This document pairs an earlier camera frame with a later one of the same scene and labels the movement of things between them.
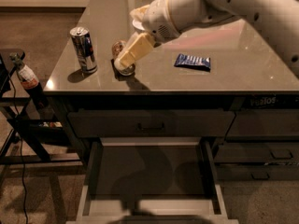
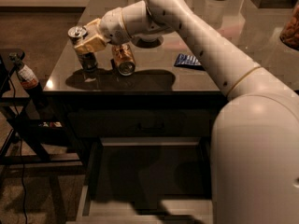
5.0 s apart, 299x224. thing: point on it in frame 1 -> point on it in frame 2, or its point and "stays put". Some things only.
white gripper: [157, 20] -> [112, 26]
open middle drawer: [155, 180] stays put
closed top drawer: [150, 123] stays put
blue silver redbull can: [83, 44] stays put
